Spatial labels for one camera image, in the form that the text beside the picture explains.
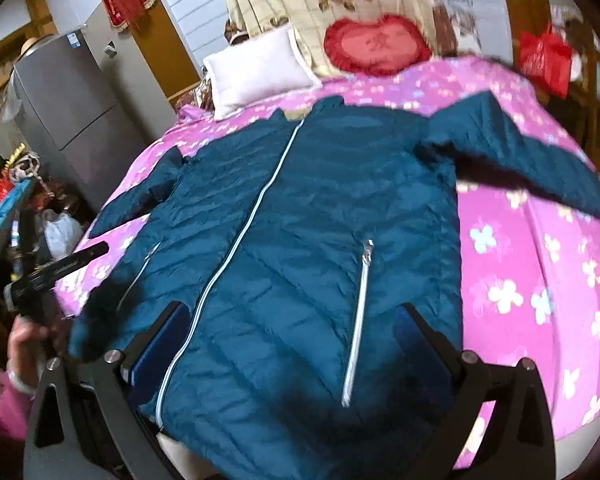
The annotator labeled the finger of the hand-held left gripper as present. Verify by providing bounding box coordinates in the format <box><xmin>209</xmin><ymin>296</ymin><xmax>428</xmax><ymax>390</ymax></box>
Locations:
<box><xmin>36</xmin><ymin>241</ymin><xmax>111</xmax><ymax>282</ymax></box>

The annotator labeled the pink floral bed sheet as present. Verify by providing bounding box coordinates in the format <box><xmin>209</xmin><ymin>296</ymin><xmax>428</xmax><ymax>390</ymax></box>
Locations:
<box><xmin>55</xmin><ymin>55</ymin><xmax>600</xmax><ymax>471</ymax></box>

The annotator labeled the red heart cushion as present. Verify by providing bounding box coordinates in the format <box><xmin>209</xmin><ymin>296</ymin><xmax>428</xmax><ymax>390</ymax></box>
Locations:
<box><xmin>322</xmin><ymin>14</ymin><xmax>433</xmax><ymax>77</ymax></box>

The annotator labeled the person's left forearm pink sleeve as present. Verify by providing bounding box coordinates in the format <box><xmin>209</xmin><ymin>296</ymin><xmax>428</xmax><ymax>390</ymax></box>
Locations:
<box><xmin>0</xmin><ymin>345</ymin><xmax>37</xmax><ymax>441</ymax></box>

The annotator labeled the brown wooden door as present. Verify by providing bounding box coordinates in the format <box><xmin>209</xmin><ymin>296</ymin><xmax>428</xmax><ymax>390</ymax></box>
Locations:
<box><xmin>132</xmin><ymin>0</ymin><xmax>231</xmax><ymax>107</ymax></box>

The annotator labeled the red shopping bag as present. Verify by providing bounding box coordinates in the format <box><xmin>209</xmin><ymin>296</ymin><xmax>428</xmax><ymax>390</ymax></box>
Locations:
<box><xmin>517</xmin><ymin>22</ymin><xmax>575</xmax><ymax>100</ymax></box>

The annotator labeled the white plastic bag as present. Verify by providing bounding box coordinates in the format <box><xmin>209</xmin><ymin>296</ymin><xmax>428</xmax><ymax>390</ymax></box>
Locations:
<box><xmin>42</xmin><ymin>209</ymin><xmax>84</xmax><ymax>262</ymax></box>

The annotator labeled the person's left hand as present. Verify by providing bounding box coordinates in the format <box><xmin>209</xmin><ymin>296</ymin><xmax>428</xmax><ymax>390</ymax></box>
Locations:
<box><xmin>6</xmin><ymin>312</ymin><xmax>72</xmax><ymax>396</ymax></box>

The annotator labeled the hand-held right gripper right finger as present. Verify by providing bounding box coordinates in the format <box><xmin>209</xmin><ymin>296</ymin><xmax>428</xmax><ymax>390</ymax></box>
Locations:
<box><xmin>392</xmin><ymin>302</ymin><xmax>558</xmax><ymax>480</ymax></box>

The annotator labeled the white pillow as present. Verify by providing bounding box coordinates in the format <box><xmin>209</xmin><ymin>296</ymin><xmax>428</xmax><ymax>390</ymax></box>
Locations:
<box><xmin>202</xmin><ymin>25</ymin><xmax>322</xmax><ymax>121</ymax></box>

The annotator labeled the grey refrigerator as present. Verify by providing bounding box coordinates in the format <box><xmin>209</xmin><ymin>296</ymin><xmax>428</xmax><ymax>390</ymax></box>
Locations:
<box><xmin>11</xmin><ymin>5</ymin><xmax>167</xmax><ymax>211</ymax></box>

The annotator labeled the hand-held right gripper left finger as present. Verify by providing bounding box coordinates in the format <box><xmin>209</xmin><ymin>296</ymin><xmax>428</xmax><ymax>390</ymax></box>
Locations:
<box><xmin>22</xmin><ymin>301</ymin><xmax>196</xmax><ymax>480</ymax></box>

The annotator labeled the teal down jacket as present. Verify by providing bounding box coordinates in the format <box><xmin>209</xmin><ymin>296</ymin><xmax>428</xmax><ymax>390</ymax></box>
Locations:
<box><xmin>67</xmin><ymin>91</ymin><xmax>600</xmax><ymax>480</ymax></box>

